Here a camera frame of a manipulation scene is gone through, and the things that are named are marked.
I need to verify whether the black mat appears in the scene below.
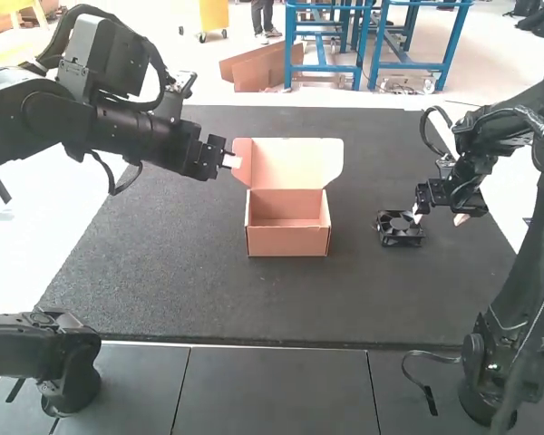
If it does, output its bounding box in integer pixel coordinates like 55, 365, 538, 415
34, 103, 522, 349

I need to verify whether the blue metal frame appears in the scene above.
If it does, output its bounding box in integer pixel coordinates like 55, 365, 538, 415
366, 0, 476, 94
283, 0, 364, 91

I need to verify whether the black square fan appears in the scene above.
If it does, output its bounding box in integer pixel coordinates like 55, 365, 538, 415
374, 208, 427, 249

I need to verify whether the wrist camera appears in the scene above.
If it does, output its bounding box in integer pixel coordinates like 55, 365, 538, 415
434, 152, 458, 181
156, 70, 199, 123

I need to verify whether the person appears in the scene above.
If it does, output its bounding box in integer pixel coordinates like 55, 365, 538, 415
248, 0, 283, 45

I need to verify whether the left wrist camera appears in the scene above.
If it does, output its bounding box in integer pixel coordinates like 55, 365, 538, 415
156, 70, 199, 123

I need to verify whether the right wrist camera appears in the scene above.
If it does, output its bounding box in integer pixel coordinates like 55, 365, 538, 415
434, 152, 458, 181

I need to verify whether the dark base panel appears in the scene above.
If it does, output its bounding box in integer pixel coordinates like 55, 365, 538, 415
365, 349, 544, 435
0, 343, 192, 435
171, 346, 382, 435

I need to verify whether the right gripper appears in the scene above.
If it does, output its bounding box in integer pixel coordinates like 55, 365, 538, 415
411, 179, 490, 227

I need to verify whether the yellow wheeled cabinet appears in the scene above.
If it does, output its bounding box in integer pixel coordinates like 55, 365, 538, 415
179, 0, 231, 44

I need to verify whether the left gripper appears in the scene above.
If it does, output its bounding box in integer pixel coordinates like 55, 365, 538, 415
171, 120, 245, 183

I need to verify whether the brown cardboard sheet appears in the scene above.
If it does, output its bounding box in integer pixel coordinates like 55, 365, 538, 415
219, 40, 306, 93

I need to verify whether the cardboard box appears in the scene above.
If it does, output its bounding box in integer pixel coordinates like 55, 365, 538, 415
231, 137, 345, 258

